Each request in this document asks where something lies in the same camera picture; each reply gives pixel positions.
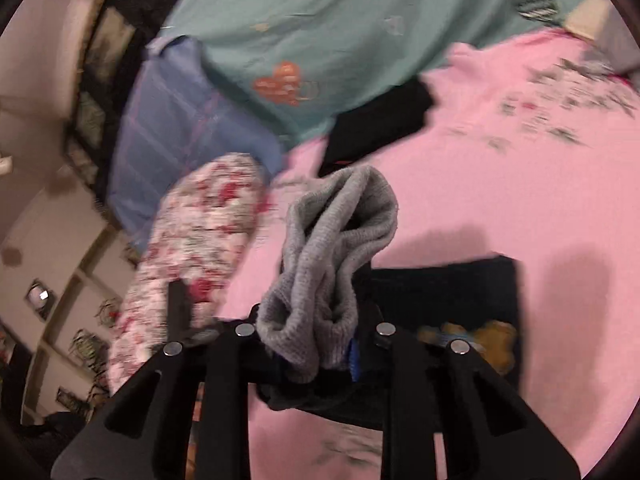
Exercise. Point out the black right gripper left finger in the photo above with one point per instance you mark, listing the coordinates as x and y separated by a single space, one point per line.
181 395

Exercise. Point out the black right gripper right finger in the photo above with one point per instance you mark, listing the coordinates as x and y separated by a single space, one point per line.
414 393

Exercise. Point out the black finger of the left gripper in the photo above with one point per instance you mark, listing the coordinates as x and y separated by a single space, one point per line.
179 308

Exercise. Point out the dark navy pants grey cuffs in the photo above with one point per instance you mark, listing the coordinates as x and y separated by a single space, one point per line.
317 320

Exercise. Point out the red white floral quilt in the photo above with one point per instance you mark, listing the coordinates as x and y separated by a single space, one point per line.
199 236

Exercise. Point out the blue plaid pillow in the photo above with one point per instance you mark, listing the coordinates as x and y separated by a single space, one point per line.
177 120

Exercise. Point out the pink floral bed blanket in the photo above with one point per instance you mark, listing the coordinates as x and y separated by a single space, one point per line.
529 153

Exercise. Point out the folded black garment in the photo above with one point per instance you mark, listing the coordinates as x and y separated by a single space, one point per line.
388 118

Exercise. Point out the cream carved headboard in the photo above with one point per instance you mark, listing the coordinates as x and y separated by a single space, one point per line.
68 68

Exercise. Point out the teal heart pattern sheet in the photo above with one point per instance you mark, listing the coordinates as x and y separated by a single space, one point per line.
297 64

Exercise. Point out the grey white clothes pile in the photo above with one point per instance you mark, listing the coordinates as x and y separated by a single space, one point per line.
611 46

